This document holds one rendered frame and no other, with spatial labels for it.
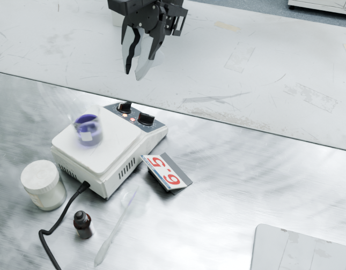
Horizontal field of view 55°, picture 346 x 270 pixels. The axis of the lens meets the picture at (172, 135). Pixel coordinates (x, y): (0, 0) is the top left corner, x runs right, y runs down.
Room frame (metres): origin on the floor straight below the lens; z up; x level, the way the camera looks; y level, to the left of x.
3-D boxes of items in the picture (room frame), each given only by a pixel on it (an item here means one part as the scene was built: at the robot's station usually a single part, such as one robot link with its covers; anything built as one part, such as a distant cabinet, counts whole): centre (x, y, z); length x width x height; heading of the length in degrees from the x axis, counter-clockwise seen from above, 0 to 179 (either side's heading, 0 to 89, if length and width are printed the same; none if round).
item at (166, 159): (0.35, 0.01, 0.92); 0.09 x 0.06 x 0.04; 39
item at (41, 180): (0.29, 0.22, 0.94); 0.06 x 0.06 x 0.08
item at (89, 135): (0.37, 0.15, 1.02); 0.06 x 0.05 x 0.08; 34
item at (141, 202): (0.29, 0.06, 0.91); 0.06 x 0.06 x 0.02
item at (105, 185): (0.39, 0.12, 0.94); 0.22 x 0.13 x 0.08; 147
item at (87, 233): (0.23, 0.14, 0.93); 0.03 x 0.03 x 0.07
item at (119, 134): (0.37, 0.14, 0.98); 0.12 x 0.12 x 0.01; 57
